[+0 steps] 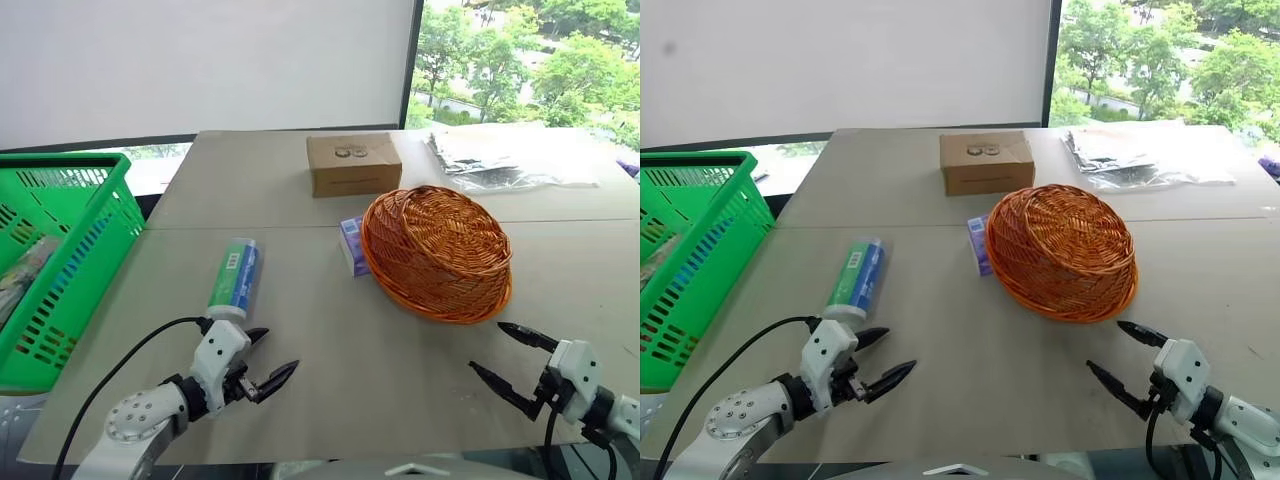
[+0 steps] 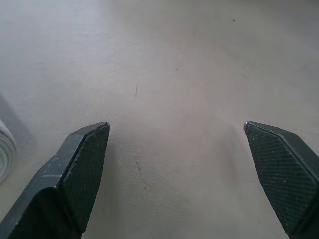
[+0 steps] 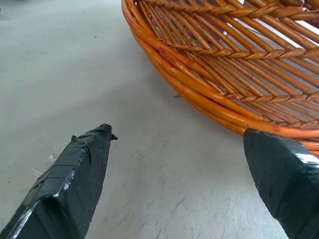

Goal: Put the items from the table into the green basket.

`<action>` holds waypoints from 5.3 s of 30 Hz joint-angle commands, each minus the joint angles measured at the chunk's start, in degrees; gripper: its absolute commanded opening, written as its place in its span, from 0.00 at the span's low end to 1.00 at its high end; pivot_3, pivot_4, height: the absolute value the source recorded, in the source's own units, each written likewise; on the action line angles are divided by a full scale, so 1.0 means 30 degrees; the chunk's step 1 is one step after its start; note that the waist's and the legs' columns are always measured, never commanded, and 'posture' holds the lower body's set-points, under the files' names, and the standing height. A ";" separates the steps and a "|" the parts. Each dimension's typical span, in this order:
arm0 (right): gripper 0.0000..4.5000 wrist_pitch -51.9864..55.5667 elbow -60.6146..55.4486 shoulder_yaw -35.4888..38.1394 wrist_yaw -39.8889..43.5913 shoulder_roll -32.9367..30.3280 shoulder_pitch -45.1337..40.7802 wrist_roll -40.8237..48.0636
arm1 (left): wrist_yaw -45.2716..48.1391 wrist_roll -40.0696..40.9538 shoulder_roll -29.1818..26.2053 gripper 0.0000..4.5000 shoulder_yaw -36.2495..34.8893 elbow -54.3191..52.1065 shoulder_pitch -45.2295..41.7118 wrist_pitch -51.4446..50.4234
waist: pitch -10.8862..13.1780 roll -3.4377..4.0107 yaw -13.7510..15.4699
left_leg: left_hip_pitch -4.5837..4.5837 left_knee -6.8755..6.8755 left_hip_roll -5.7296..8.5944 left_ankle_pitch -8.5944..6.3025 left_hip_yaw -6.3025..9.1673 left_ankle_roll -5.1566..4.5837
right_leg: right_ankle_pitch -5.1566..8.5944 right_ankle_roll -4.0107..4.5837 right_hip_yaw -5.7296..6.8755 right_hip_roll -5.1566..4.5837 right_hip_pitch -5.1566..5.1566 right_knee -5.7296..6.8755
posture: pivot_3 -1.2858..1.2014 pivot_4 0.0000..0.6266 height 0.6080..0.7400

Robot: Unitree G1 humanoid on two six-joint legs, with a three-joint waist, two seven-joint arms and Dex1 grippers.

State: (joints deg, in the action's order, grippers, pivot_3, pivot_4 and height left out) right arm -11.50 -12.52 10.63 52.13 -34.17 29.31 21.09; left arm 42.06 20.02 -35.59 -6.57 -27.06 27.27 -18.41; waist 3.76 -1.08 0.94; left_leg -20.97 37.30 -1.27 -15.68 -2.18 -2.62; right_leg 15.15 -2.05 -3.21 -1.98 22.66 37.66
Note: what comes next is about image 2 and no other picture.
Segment white rolled towel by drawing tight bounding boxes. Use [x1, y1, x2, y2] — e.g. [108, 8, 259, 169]
[0, 119, 17, 185]

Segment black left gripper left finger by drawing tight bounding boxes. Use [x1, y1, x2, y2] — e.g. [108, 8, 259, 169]
[0, 121, 111, 239]

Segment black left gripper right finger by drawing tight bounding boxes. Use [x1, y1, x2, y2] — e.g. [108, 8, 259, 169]
[243, 121, 319, 239]

